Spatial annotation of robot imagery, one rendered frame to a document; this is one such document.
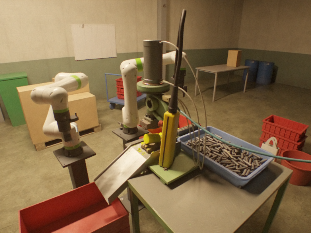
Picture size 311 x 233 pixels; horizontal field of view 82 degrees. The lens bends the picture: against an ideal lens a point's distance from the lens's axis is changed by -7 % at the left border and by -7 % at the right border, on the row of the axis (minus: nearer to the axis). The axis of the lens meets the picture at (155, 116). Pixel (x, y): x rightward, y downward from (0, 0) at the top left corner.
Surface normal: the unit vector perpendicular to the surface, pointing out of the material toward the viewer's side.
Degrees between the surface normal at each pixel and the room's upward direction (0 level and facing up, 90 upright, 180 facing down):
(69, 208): 90
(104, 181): 30
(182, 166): 0
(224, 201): 0
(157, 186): 0
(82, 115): 90
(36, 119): 90
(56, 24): 90
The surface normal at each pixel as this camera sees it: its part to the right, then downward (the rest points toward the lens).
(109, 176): -0.41, -0.68
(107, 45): 0.59, 0.32
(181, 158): 0.00, -0.92
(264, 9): -0.81, 0.23
